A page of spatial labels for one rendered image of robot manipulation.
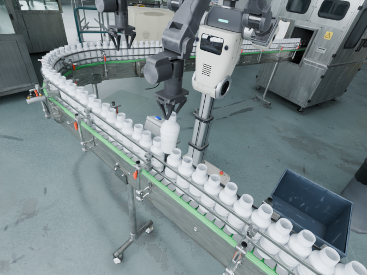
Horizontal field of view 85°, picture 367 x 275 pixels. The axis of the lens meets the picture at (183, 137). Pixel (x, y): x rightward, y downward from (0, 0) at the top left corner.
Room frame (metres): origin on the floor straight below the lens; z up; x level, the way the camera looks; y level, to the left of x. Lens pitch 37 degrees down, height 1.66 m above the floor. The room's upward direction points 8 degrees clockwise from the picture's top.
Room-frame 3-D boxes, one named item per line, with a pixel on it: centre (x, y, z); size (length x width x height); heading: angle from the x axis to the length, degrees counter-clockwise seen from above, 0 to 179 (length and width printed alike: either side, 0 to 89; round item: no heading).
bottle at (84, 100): (0.93, 0.54, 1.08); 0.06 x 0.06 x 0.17
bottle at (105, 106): (0.83, 0.39, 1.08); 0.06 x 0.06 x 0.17
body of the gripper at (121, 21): (0.97, 0.34, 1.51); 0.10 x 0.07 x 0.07; 145
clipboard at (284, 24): (4.26, -1.49, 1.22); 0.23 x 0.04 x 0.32; 37
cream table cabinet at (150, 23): (4.97, 1.03, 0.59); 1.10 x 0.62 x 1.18; 127
